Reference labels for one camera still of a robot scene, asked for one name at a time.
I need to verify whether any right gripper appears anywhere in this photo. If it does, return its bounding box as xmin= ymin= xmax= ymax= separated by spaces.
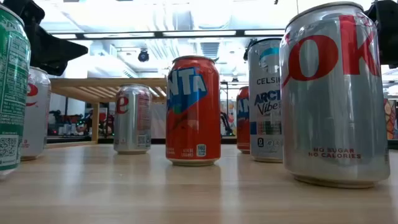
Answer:
xmin=366 ymin=0 xmax=398 ymax=69

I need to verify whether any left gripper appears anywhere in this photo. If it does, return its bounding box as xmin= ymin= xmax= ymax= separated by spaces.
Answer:
xmin=2 ymin=0 xmax=89 ymax=77

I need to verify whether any silver Diet Coke can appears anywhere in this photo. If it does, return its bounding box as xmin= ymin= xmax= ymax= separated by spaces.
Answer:
xmin=113 ymin=83 xmax=153 ymax=156
xmin=21 ymin=66 xmax=52 ymax=162
xmin=279 ymin=1 xmax=391 ymax=189

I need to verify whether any orange-red Fanta can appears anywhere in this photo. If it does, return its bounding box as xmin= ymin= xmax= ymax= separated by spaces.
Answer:
xmin=165 ymin=55 xmax=222 ymax=167
xmin=236 ymin=86 xmax=251 ymax=155

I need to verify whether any wooden slatted shelf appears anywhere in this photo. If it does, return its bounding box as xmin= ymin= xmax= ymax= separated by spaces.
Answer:
xmin=46 ymin=77 xmax=169 ymax=149

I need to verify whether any green Sprite can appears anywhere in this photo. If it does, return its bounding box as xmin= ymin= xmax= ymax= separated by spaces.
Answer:
xmin=0 ymin=3 xmax=32 ymax=180

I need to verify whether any background robot station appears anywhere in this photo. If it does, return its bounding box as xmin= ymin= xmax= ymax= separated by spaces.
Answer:
xmin=48 ymin=107 xmax=114 ymax=138

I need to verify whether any colourful patterned panel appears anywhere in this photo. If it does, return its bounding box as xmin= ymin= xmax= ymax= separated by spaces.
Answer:
xmin=383 ymin=98 xmax=398 ymax=141

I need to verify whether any black overhead camera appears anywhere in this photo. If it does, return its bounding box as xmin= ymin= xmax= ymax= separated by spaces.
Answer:
xmin=137 ymin=49 xmax=150 ymax=63

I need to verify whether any black overhead frame bar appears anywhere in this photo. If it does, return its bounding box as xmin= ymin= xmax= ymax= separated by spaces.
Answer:
xmin=46 ymin=29 xmax=285 ymax=40

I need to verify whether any black aluminium table frame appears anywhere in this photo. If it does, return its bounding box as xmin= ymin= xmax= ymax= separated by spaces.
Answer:
xmin=46 ymin=136 xmax=398 ymax=150

